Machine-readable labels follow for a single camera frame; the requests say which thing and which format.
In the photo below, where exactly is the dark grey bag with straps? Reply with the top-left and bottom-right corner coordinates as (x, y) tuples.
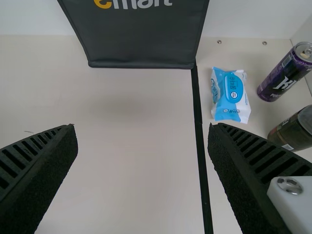
(57, 0), (210, 70)

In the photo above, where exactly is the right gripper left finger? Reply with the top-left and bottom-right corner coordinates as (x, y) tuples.
(0, 124), (79, 234)

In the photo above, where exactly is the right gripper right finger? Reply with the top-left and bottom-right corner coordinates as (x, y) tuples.
(207, 122), (312, 234)

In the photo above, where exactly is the dark coffee bottle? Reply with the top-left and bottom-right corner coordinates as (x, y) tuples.
(267, 104), (312, 152)

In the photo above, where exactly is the black strip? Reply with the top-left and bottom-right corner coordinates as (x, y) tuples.
(191, 62), (214, 234)

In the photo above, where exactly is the blue white wet wipes pack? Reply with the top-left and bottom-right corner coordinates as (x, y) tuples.
(210, 66), (252, 124)

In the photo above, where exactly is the purple can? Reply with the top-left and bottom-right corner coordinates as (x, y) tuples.
(255, 41), (312, 102)

